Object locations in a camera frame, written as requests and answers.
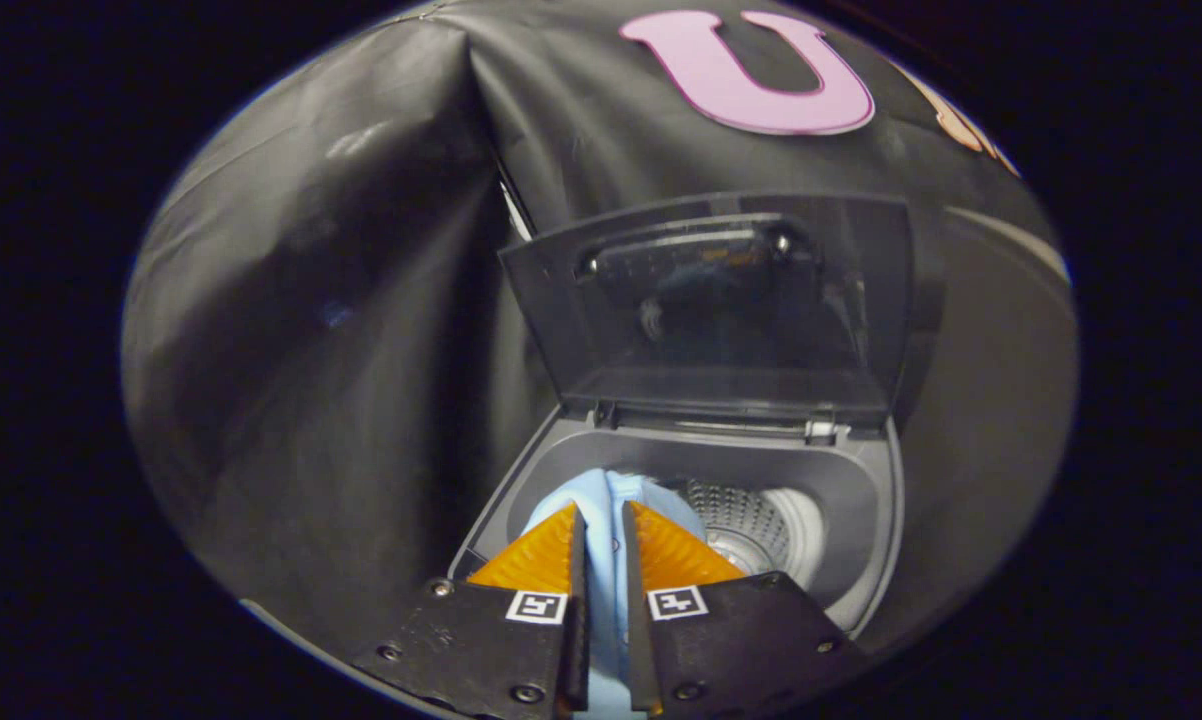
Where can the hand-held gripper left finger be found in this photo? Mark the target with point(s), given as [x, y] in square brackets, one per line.
[576, 620]

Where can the dark grey washing machine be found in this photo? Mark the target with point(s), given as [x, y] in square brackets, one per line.
[841, 500]

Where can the grey cabinet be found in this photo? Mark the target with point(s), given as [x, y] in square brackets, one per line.
[991, 400]

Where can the black backdrop cloth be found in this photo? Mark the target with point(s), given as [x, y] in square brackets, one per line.
[311, 350]

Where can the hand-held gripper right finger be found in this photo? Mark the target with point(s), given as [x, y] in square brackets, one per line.
[636, 620]

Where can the light blue garment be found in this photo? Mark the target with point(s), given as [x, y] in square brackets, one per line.
[603, 560]

